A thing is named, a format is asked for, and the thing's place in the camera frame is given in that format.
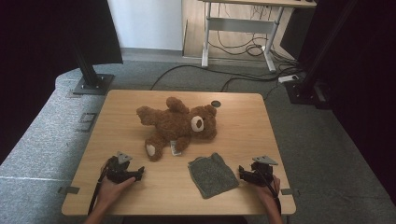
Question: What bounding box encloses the black cable bundle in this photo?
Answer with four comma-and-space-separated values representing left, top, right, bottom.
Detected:
207, 29, 269, 58

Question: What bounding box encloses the grey floor socket plate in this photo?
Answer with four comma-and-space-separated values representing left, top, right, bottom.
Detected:
78, 112, 98, 133

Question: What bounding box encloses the white power strip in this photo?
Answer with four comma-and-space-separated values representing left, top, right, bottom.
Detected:
277, 74, 300, 84

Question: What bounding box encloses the grey tape strip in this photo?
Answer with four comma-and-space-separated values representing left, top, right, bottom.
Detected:
57, 186, 80, 196
280, 188, 301, 197

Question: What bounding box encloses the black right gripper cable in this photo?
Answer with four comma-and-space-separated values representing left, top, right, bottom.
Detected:
257, 169, 283, 216

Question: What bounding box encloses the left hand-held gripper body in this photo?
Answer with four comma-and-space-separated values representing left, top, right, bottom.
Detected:
106, 150, 135, 185

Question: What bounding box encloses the black stand base left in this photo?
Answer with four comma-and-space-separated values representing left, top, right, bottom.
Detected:
71, 43, 116, 96

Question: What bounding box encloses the black metal stand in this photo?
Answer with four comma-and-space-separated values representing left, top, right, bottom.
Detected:
284, 0, 359, 110

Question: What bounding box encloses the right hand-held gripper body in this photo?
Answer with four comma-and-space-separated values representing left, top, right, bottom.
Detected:
251, 155, 279, 188

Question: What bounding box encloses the brown teddy bear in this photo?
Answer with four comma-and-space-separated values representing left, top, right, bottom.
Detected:
135, 96, 219, 162

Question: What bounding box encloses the white metal frame desk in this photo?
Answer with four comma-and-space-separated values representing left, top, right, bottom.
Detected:
199, 0, 318, 73

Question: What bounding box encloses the person's left hand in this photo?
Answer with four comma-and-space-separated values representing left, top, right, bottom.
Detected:
97, 176, 137, 209

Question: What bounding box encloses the grey knitted cloth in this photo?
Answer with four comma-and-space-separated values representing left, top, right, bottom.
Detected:
187, 152, 240, 200

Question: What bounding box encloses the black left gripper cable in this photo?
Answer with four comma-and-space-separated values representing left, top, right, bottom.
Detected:
88, 158, 114, 216

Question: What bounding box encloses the long black floor cable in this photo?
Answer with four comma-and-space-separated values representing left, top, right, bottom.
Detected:
149, 64, 300, 93

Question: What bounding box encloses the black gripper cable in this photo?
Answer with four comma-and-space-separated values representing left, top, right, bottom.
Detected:
257, 169, 283, 216
88, 158, 114, 216

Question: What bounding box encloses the person's right hand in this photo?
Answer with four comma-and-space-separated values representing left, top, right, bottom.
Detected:
255, 175, 281, 203

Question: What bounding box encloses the black curtain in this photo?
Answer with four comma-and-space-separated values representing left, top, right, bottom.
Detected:
0, 0, 123, 164
298, 0, 396, 206

